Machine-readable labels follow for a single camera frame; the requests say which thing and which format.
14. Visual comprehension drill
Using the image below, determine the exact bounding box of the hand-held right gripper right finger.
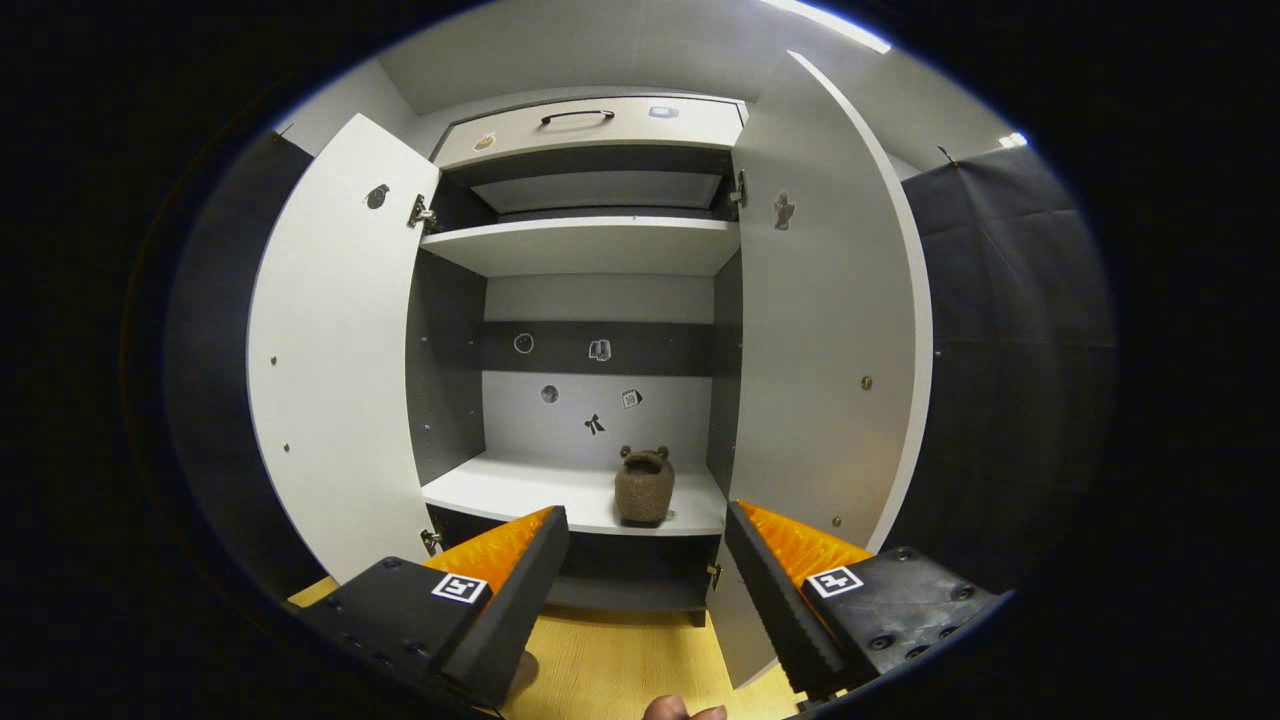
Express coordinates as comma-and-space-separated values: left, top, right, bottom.
725, 500, 1006, 701

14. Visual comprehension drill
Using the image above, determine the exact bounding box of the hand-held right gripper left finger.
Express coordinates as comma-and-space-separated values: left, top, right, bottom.
295, 505, 571, 709

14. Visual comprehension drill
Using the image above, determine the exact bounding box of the white shoe cabinet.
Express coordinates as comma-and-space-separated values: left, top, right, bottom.
405, 92, 751, 626

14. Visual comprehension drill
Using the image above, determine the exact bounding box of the white shoe cabinet door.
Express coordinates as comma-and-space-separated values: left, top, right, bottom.
705, 50, 936, 691
247, 113, 443, 586

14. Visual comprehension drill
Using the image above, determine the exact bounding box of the white cabinet shelf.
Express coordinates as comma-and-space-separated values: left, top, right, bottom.
422, 450, 729, 538
420, 215, 741, 278

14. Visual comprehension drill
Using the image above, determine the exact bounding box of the beige cabinet drawer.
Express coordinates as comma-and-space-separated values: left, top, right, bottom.
432, 95, 749, 171

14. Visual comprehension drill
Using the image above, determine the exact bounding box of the long ceiling light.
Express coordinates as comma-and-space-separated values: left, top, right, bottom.
760, 0, 893, 54

